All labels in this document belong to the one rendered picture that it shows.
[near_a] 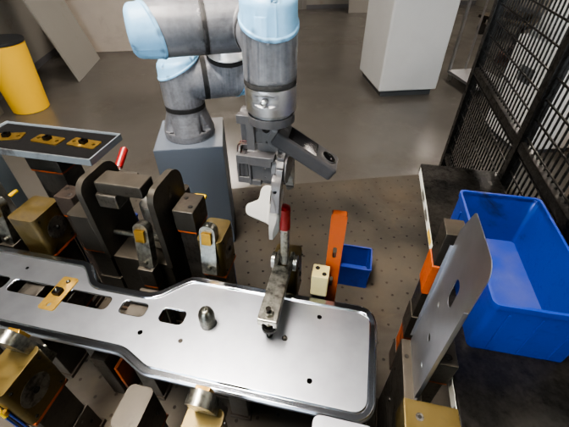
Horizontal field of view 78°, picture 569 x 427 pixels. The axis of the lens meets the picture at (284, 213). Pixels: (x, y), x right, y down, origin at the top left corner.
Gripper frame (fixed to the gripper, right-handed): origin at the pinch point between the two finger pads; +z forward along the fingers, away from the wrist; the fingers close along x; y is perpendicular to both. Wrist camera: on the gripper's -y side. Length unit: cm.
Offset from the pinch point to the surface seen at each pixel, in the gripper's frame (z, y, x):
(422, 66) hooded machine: 86, -77, -374
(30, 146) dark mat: 3, 71, -16
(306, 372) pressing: 19.2, -8.2, 19.7
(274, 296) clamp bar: 12.0, -0.3, 10.1
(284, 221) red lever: 1.0, -0.3, 1.1
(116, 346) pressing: 19.6, 27.7, 22.3
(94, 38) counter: 102, 391, -450
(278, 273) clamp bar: 12.0, 0.3, 4.6
